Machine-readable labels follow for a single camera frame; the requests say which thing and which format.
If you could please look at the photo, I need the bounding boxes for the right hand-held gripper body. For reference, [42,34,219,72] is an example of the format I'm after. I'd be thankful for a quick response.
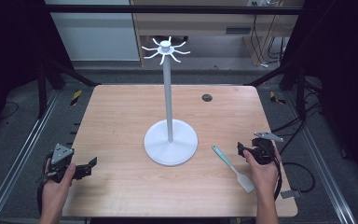
[244,131,284,166]

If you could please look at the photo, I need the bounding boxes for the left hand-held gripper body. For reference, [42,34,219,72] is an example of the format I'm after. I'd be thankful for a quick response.
[45,143,86,184]

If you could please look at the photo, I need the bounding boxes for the teal handled white spatula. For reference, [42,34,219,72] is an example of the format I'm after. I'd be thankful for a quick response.
[211,145,255,194]

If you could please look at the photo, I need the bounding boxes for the person's right hand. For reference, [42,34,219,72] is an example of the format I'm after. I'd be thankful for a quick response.
[242,142,282,200]

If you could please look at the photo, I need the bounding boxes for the person's left hand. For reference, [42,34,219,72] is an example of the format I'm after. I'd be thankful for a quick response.
[40,157,76,203]

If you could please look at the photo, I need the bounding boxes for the yellow black striped tape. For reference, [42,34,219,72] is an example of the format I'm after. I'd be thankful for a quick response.
[70,90,83,106]
[268,91,287,105]

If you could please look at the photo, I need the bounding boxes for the grey flat tag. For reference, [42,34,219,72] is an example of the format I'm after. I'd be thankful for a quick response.
[280,189,303,200]

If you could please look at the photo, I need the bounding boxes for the white hook rack stand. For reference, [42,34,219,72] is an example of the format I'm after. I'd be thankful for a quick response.
[141,35,200,167]

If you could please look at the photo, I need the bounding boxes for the white cabinet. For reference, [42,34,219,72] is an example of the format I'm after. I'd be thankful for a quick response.
[44,0,141,63]

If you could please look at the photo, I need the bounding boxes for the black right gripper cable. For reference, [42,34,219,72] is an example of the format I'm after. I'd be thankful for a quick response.
[271,141,284,202]

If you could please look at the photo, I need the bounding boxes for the aluminium floor rail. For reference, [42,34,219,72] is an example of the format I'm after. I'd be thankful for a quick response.
[0,90,62,224]
[282,91,357,224]

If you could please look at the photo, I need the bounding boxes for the bundle of black floor cables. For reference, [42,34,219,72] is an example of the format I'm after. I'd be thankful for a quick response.
[269,77,324,157]

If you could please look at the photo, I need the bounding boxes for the black looped floor cable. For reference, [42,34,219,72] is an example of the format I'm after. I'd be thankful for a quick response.
[282,161,317,194]

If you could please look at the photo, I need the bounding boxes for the black metal frame strut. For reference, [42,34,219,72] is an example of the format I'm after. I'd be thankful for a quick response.
[245,60,309,120]
[36,59,102,119]

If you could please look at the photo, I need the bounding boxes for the hanging black cables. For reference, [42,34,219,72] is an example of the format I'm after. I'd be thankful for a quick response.
[251,13,290,69]

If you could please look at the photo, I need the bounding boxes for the black horizontal frame bar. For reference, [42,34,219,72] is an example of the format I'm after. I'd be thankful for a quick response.
[45,4,306,16]

